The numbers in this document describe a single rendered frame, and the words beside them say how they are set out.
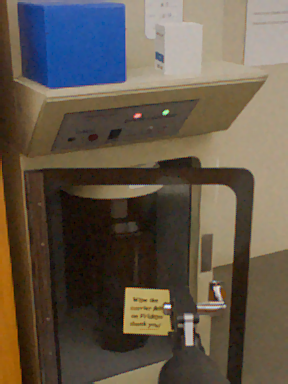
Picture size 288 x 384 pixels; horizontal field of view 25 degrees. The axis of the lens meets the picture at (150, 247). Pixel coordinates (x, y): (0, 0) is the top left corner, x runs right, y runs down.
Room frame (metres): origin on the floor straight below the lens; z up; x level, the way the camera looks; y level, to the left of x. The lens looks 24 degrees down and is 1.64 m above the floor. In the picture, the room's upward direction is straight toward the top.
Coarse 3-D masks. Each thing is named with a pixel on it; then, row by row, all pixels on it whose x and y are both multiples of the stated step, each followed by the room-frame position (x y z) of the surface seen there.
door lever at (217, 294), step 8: (216, 288) 0.84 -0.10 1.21; (216, 296) 0.82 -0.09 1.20; (224, 296) 0.84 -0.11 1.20; (168, 304) 0.79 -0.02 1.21; (200, 304) 0.79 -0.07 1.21; (208, 304) 0.79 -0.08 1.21; (216, 304) 0.79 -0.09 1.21; (224, 304) 0.79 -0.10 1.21; (168, 312) 0.79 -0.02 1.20; (200, 312) 0.79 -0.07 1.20; (208, 312) 0.79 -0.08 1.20; (216, 312) 0.79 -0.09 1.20; (224, 312) 0.79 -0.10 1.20
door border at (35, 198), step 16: (32, 176) 0.83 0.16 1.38; (32, 192) 0.83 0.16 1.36; (32, 208) 0.83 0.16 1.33; (32, 240) 0.83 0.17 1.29; (48, 256) 0.83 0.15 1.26; (48, 272) 0.83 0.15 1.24; (48, 288) 0.83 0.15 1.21; (48, 304) 0.83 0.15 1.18; (48, 320) 0.83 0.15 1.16; (48, 336) 0.83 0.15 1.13; (48, 352) 0.83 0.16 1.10; (48, 368) 0.83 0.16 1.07
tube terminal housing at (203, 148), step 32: (0, 0) 0.86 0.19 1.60; (32, 0) 0.86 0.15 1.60; (128, 0) 0.92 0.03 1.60; (192, 0) 0.97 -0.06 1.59; (0, 32) 0.88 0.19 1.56; (128, 32) 0.92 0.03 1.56; (0, 64) 0.89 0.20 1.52; (128, 64) 0.92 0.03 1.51; (0, 96) 0.90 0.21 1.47; (0, 128) 0.92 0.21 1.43; (0, 160) 0.93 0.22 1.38; (32, 160) 0.85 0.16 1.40; (64, 160) 0.87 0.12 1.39; (96, 160) 0.89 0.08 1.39; (128, 160) 0.92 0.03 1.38; (160, 160) 0.94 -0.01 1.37; (192, 160) 1.00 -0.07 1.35; (32, 288) 0.84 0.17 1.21; (32, 320) 0.85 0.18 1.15; (32, 352) 0.86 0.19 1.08
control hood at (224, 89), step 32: (224, 64) 0.95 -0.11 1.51; (32, 96) 0.78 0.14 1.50; (64, 96) 0.75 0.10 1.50; (96, 96) 0.77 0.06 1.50; (128, 96) 0.80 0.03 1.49; (160, 96) 0.83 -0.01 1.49; (192, 96) 0.85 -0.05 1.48; (224, 96) 0.89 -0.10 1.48; (32, 128) 0.79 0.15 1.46; (192, 128) 0.92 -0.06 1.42; (224, 128) 0.96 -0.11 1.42
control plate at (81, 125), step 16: (80, 112) 0.79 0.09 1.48; (96, 112) 0.80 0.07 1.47; (112, 112) 0.81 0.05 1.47; (128, 112) 0.82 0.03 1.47; (144, 112) 0.84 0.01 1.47; (160, 112) 0.85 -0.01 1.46; (176, 112) 0.87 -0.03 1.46; (64, 128) 0.80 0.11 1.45; (80, 128) 0.81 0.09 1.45; (96, 128) 0.83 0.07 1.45; (112, 128) 0.84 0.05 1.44; (128, 128) 0.86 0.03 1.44; (144, 128) 0.87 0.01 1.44; (160, 128) 0.89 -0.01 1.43; (176, 128) 0.90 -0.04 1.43; (64, 144) 0.83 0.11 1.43; (80, 144) 0.84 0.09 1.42; (96, 144) 0.86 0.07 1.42
